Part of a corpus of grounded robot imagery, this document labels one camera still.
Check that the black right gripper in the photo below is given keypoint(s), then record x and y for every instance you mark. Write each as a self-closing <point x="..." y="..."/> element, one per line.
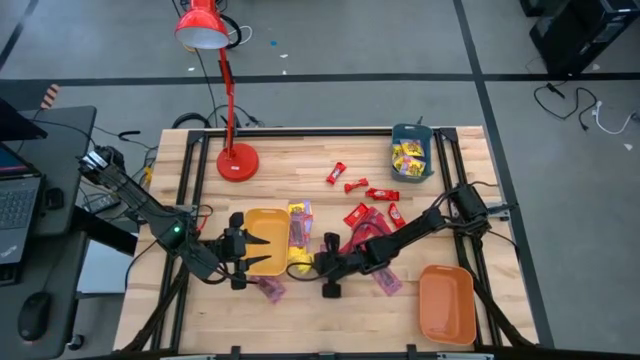
<point x="345" y="261"/>

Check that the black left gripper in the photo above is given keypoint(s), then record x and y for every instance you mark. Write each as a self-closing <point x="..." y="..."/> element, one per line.
<point x="232" y="247"/>

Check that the yellow sour candy pack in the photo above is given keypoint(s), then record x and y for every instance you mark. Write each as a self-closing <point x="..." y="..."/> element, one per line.
<point x="300" y="260"/>
<point x="400" y="164"/>
<point x="412" y="147"/>
<point x="397" y="151"/>
<point x="416" y="167"/>
<point x="296" y="207"/>

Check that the long red candy pack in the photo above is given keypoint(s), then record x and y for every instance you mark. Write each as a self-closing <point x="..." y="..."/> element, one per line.
<point x="350" y="244"/>
<point x="364" y="225"/>
<point x="382" y="223"/>

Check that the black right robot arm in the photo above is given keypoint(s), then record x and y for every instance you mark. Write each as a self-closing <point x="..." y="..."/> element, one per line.
<point x="415" y="227"/>

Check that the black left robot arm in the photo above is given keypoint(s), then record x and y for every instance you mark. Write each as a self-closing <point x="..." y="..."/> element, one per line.
<point x="135" y="197"/>

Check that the pink candy pack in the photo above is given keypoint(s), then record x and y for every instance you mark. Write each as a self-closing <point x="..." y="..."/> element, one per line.
<point x="268" y="288"/>
<point x="390" y="282"/>
<point x="300" y="230"/>

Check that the yellow plastic bin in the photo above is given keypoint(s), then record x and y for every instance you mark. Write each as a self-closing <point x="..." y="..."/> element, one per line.
<point x="272" y="225"/>

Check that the small red KitKat bar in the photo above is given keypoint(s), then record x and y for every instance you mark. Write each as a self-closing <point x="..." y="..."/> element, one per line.
<point x="396" y="215"/>
<point x="336" y="173"/>
<point x="384" y="194"/>
<point x="356" y="185"/>
<point x="356" y="215"/>

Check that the black table clamp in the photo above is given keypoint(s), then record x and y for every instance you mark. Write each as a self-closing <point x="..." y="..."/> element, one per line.
<point x="411" y="350"/>
<point x="234" y="351"/>

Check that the orange plastic bin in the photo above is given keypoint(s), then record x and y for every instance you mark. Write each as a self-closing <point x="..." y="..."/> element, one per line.
<point x="446" y="305"/>

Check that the black power strip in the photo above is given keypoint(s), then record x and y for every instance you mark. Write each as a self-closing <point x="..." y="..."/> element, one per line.
<point x="102" y="203"/>

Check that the teal plastic bin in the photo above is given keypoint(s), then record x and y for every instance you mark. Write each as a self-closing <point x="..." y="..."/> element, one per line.
<point x="412" y="131"/>

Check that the black desk caster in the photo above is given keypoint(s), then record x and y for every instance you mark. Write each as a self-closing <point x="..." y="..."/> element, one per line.
<point x="75" y="343"/>

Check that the black power adapter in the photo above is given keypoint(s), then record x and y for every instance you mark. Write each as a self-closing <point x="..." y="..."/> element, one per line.
<point x="54" y="198"/>

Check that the dark grey desk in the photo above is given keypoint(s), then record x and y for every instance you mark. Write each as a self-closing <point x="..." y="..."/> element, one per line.
<point x="60" y="135"/>

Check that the black computer mouse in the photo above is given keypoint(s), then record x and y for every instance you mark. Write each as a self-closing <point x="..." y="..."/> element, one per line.
<point x="34" y="316"/>

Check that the red desk lamp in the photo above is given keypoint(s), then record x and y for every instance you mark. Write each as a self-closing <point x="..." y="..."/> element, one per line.
<point x="200" y="17"/>

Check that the grey laptop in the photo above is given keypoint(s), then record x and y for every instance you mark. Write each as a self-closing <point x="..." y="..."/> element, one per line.
<point x="17" y="210"/>

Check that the orange black striped block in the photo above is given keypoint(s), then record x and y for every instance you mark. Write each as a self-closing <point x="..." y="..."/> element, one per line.
<point x="50" y="96"/>

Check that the black monitor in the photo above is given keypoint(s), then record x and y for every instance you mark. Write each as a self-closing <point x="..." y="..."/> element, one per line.
<point x="15" y="125"/>

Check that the black computer tower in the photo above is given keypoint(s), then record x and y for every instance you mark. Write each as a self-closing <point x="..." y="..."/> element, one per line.
<point x="580" y="35"/>

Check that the black aluminium rig frame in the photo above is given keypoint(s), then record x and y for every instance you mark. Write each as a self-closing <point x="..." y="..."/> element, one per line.
<point x="325" y="132"/>

